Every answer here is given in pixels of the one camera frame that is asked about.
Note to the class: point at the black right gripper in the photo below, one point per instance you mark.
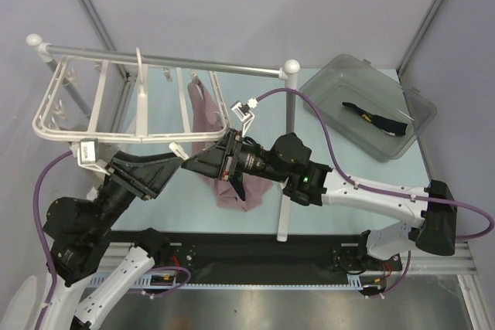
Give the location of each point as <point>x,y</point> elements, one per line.
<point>230,156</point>

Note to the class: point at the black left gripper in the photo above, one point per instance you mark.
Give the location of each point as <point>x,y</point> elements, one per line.
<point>145,184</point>

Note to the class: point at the navy Santa sock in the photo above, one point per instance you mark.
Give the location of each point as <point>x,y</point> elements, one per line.
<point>237,182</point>

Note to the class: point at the white plastic clip hanger frame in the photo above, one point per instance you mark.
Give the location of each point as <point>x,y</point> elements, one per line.
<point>125,98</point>

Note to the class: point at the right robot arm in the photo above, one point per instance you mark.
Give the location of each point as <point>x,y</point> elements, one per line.
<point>425,217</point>

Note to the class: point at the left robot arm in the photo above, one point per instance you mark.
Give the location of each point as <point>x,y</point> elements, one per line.
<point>75,238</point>

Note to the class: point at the metal drying rack stand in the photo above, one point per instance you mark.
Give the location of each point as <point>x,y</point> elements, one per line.
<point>58,58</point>

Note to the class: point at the grey translucent plastic bin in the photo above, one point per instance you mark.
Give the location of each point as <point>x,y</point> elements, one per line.
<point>346,78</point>

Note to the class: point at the navy belt-buckle sock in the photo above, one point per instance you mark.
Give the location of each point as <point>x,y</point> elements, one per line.
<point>388,126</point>

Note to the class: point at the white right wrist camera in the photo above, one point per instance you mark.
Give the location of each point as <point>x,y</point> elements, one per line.
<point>245,114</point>

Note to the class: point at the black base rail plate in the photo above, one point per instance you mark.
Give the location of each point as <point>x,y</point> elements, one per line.
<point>259,259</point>

